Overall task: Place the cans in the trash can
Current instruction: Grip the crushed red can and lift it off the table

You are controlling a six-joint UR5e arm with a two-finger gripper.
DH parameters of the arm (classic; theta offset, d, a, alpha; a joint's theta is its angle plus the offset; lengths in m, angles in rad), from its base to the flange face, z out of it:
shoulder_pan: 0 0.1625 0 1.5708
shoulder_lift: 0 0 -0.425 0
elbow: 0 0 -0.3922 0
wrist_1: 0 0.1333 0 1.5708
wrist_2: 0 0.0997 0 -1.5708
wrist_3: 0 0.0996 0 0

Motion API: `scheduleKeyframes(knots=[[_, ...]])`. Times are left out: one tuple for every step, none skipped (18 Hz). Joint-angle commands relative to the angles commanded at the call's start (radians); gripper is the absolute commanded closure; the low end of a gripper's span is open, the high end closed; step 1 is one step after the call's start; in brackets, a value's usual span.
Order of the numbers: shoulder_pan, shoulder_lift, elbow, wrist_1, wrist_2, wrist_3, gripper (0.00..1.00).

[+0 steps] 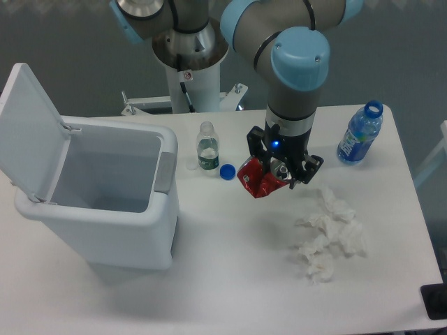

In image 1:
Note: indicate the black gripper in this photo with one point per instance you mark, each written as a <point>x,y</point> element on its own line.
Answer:
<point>294,147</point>

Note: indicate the crushed red soda can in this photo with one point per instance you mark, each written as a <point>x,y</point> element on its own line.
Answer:
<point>255,181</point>

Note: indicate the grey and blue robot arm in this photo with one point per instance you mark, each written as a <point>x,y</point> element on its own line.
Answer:
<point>282,41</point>

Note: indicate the white trash can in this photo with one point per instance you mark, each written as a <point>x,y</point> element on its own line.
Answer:
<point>115,202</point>

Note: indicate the white trash can lid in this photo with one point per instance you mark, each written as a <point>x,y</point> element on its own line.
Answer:
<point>34,137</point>

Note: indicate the blue bottle cap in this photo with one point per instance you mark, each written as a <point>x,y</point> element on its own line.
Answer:
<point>227,172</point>

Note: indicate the clear green-label water bottle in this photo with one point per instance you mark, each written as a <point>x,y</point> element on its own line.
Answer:
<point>207,147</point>

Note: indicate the crumpled white tissue upper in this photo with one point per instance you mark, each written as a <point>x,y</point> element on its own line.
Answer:
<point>337,213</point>

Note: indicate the crumpled white tissue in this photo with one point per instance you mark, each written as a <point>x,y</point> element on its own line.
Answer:
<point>316,247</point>
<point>337,213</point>

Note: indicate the blue plastic drink bottle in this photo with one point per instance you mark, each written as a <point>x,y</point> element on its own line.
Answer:
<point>361,131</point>

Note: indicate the crumpled white tissue lower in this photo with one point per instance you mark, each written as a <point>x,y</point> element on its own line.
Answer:
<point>316,247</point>

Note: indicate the black device at edge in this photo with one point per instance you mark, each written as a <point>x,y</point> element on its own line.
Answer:
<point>434,298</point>

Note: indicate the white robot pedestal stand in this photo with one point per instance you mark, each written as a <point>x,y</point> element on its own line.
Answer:
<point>189,90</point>

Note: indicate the white frame at right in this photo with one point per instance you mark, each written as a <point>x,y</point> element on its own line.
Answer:
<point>432,161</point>

